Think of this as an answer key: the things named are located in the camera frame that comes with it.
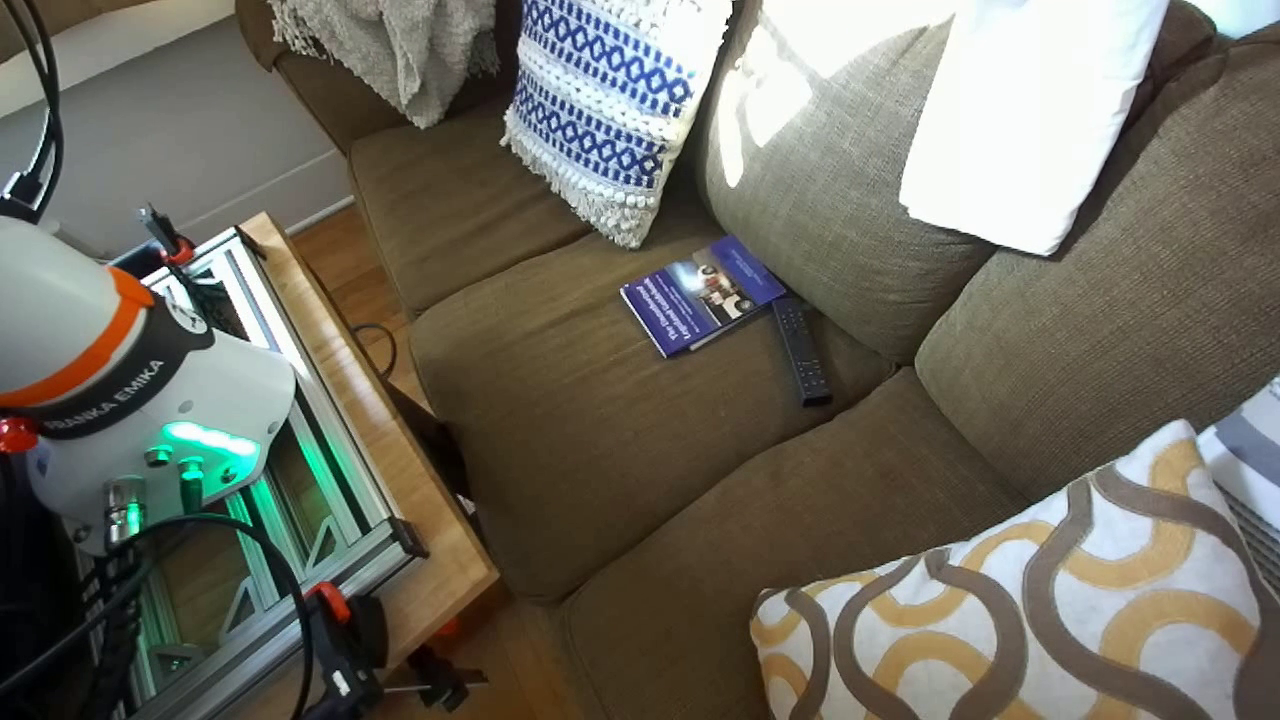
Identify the white towel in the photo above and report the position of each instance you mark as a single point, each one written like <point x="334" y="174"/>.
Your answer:
<point x="1024" y="123"/>

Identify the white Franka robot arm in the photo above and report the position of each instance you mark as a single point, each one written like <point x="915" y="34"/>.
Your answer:
<point x="81" y="334"/>

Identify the brown fabric sofa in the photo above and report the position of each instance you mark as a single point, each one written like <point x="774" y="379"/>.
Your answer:
<point x="563" y="443"/>

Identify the brown sofa back cushion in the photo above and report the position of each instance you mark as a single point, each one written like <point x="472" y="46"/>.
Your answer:
<point x="1134" y="334"/>
<point x="827" y="174"/>

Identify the blue booklet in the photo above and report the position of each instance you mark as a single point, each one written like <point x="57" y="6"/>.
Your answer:
<point x="702" y="293"/>

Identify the black remote control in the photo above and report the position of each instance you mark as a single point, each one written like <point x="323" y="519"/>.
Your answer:
<point x="800" y="352"/>

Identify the blue white woven pillow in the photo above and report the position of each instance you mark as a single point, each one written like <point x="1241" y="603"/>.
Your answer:
<point x="604" y="107"/>

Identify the wooden table board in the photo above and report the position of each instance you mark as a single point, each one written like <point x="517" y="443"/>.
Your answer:
<point x="425" y="533"/>

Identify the cream knitted blanket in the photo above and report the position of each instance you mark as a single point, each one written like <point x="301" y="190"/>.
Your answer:
<point x="402" y="46"/>

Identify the black orange bar clamp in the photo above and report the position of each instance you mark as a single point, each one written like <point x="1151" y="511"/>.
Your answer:
<point x="349" y="642"/>
<point x="161" y="232"/>

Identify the yellow grey wavy pillow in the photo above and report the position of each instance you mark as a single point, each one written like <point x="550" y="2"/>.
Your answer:
<point x="1065" y="603"/>

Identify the grey white striped pillow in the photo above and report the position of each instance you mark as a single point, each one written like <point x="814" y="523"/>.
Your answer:
<point x="1255" y="465"/>

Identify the red round knob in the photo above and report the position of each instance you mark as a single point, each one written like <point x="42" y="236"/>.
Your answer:
<point x="14" y="432"/>

